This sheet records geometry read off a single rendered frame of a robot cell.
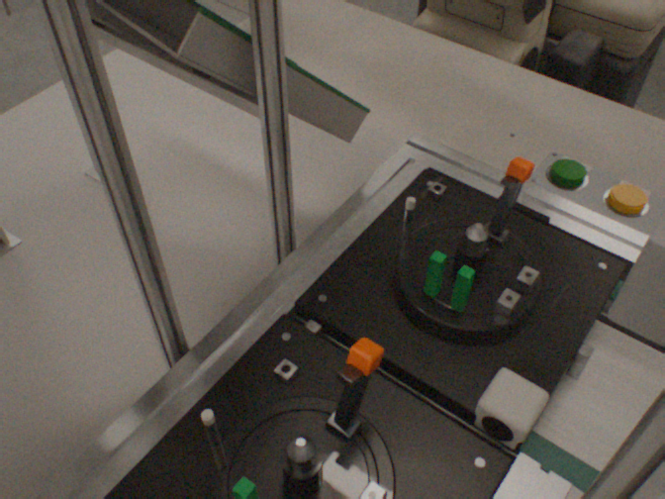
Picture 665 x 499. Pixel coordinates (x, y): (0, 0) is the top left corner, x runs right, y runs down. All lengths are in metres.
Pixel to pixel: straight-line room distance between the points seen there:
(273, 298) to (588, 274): 0.31
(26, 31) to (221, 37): 2.61
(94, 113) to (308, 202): 0.47
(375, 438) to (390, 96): 0.65
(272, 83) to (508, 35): 0.81
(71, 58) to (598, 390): 0.53
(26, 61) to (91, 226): 2.10
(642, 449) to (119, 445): 0.40
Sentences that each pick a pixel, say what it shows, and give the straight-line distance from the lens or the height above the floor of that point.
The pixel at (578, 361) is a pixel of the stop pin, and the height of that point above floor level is 0.95.
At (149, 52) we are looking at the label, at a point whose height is 1.11.
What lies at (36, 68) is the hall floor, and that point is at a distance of 2.91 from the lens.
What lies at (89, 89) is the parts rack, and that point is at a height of 1.24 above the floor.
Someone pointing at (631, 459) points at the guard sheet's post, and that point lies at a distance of 0.45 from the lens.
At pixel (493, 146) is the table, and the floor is 0.86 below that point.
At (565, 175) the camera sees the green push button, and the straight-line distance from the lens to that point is 0.80.
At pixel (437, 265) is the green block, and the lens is 0.59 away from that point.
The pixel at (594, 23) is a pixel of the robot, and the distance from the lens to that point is 1.56.
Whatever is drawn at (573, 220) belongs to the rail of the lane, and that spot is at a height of 0.95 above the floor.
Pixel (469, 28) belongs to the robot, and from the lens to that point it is 1.36.
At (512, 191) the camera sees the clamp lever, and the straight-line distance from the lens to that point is 0.65.
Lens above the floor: 1.48
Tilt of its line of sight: 49 degrees down
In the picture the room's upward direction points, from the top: straight up
